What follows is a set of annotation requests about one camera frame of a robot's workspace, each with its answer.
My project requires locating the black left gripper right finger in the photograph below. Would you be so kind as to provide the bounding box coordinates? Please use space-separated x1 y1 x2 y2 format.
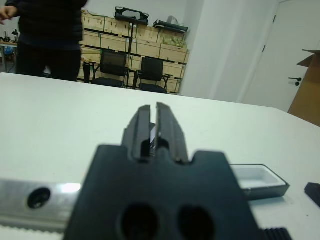
154 101 263 240

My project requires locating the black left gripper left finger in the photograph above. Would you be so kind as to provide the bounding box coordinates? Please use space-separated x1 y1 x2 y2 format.
64 104 161 240

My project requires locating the slim black camera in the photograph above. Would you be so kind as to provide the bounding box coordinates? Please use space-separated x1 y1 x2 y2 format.
304 182 320 209

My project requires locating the black sleeved person forearm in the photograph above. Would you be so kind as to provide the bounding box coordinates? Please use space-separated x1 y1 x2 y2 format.
4 0 26 11

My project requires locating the black box base white insert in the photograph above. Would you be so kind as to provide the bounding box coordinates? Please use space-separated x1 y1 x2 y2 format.
229 163 291 201

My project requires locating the open brown cardboard box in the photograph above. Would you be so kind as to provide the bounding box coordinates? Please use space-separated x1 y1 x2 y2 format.
287 48 320 126

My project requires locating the person's bare hand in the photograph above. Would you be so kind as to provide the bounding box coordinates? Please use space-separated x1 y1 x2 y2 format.
0 5 20 25

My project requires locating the black upright panel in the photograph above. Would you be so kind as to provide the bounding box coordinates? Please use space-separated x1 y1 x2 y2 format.
83 62 91 84

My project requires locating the black mesh office chair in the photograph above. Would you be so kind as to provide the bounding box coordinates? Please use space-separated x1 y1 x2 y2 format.
135 56 175 95
90 48 130 89

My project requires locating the wooden crate stack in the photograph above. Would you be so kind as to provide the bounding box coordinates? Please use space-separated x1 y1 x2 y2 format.
76 8 190 95

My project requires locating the thin black stand pole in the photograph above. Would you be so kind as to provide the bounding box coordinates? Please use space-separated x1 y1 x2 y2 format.
127 22 136 55

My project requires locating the white door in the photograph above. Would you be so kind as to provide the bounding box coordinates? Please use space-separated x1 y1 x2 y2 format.
239 0 320 114

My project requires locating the person in black clothes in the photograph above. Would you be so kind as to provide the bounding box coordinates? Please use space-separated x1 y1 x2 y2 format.
4 0 88 83

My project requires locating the black case with silver part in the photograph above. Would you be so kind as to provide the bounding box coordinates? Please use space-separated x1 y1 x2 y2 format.
152 15 189 34

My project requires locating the black framed case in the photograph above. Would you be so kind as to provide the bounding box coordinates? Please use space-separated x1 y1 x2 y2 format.
114 6 150 27

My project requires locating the cluttered background desk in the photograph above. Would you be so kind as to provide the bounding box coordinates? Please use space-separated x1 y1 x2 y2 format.
0 28 20 75

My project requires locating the black door handle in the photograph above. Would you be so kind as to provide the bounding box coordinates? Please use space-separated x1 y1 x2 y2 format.
288 76 303 87

